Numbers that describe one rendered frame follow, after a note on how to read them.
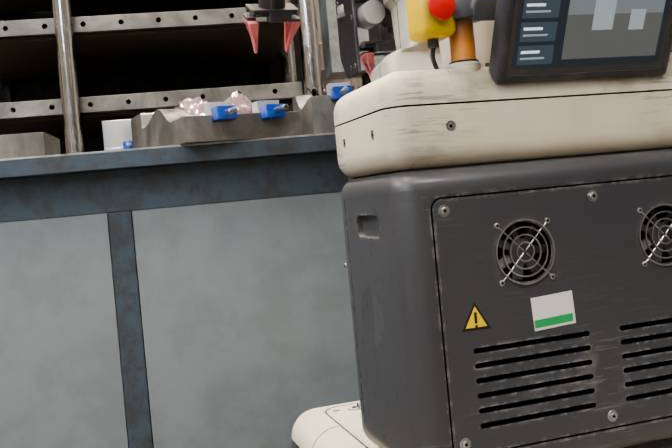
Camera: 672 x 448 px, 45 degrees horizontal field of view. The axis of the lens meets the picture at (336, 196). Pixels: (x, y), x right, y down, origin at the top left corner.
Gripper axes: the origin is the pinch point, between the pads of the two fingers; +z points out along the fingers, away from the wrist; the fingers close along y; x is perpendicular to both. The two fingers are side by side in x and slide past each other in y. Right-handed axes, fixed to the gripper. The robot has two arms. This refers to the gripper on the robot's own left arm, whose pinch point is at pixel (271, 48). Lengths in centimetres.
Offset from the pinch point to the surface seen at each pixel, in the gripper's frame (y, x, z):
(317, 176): -7.7, 12.6, 25.7
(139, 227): 31.0, 10.3, 35.0
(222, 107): 13.1, 12.1, 8.6
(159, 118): 23.8, -7.8, 17.3
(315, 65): -32, -69, 25
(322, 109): -10.8, 4.7, 13.0
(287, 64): -41, -135, 44
